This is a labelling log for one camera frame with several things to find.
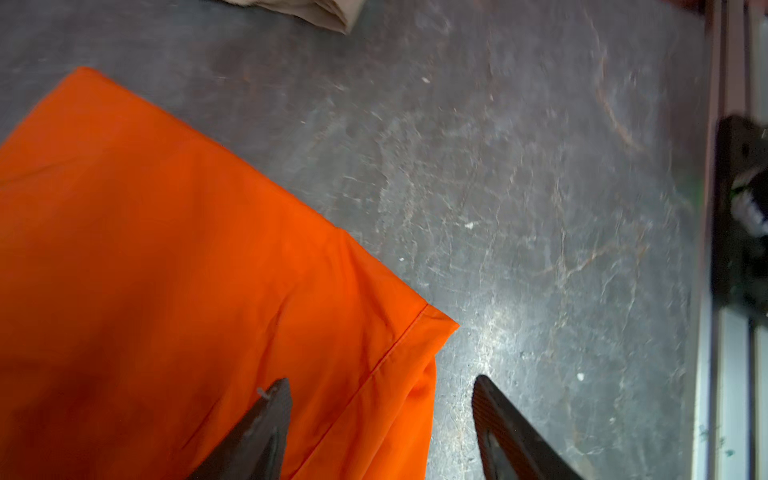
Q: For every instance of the orange shorts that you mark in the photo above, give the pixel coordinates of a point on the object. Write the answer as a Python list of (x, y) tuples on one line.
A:
[(154, 287)]

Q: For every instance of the beige drawstring shorts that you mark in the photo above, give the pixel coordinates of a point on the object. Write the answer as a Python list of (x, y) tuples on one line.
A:
[(334, 15)]

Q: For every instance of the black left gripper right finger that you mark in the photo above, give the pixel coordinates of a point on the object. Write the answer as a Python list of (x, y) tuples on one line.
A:
[(509, 446)]

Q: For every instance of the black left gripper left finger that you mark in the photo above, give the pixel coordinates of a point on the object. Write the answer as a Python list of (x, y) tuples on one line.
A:
[(255, 447)]

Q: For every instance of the aluminium front rail frame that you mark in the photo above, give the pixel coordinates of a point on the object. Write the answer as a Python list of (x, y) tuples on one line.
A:
[(729, 429)]

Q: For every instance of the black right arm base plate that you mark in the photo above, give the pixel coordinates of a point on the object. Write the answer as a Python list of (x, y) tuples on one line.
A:
[(739, 249)]

